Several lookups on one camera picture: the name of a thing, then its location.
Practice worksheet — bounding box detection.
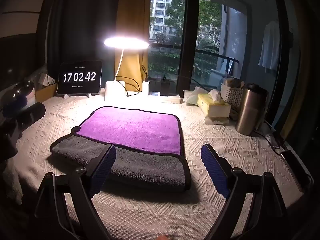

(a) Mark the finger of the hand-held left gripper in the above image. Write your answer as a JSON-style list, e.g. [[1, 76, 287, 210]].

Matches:
[[19, 102, 46, 133]]

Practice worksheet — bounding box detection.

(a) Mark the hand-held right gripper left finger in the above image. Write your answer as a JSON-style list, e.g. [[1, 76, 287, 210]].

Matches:
[[34, 144, 117, 240]]

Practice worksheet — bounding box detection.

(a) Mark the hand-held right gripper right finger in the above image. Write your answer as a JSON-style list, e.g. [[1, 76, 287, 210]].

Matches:
[[201, 144, 287, 240]]

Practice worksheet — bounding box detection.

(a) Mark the purple and grey towel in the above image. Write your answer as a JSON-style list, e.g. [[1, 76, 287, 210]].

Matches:
[[50, 106, 192, 192]]

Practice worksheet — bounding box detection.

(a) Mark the cardboard box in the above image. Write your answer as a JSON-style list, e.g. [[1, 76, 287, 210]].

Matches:
[[35, 82, 58, 102]]

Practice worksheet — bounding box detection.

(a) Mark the tablet clock display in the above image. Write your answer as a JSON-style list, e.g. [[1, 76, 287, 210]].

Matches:
[[57, 60, 102, 96]]

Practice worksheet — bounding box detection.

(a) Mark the yellow tissue box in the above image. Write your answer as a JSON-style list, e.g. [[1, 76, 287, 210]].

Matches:
[[197, 89, 231, 119]]

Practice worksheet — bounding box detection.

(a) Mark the white textured table cloth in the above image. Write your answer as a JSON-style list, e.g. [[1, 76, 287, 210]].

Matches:
[[7, 94, 310, 240]]

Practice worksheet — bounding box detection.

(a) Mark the stainless steel tumbler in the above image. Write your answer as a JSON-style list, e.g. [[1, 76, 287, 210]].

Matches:
[[235, 83, 269, 136]]

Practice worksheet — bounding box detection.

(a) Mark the white tissue pack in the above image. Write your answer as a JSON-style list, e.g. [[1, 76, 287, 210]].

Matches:
[[183, 86, 213, 105]]

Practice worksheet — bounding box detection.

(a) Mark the white woven basket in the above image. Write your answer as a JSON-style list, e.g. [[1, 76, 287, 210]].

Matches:
[[220, 78, 244, 111]]

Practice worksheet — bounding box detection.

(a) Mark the white desk lamp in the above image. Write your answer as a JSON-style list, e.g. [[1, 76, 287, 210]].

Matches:
[[103, 36, 150, 102]]

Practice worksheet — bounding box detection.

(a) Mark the white flat box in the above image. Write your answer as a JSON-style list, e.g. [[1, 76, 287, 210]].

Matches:
[[149, 92, 181, 104]]

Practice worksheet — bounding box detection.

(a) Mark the black smartphone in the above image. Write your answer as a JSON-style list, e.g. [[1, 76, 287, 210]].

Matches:
[[280, 150, 313, 193]]

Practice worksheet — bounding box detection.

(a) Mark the dark curtain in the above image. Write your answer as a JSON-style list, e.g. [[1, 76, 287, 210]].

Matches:
[[45, 0, 120, 80]]

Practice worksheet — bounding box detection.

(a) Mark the hanging white shirt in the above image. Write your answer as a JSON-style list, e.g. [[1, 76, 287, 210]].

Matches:
[[258, 21, 280, 74]]

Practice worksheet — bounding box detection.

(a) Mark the yellow curtain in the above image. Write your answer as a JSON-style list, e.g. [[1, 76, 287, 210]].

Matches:
[[114, 0, 152, 90]]

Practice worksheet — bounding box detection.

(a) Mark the black cable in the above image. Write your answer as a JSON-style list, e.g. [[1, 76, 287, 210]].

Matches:
[[114, 76, 141, 97]]

